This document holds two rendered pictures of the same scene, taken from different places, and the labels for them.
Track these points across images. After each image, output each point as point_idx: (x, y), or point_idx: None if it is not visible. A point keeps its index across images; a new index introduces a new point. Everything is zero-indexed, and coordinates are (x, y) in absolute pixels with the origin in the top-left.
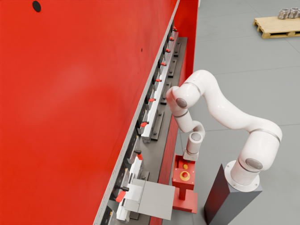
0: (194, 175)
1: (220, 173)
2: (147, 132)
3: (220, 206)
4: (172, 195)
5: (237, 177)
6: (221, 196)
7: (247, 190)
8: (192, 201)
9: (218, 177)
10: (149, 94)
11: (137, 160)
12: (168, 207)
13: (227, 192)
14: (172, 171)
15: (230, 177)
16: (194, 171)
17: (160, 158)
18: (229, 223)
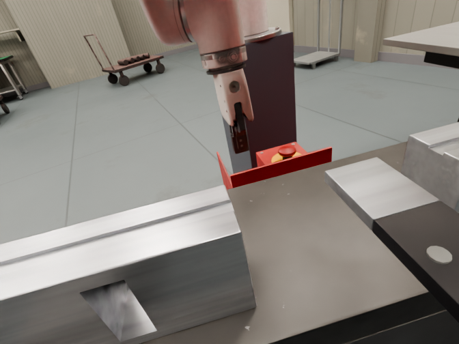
0: (270, 149)
1: (251, 82)
2: (186, 206)
3: (296, 132)
4: (416, 32)
5: (265, 7)
6: (284, 112)
7: (272, 27)
8: None
9: (253, 106)
10: None
11: (457, 146)
12: (454, 24)
13: (288, 58)
14: (309, 153)
15: (263, 33)
16: (259, 151)
17: (297, 177)
18: None
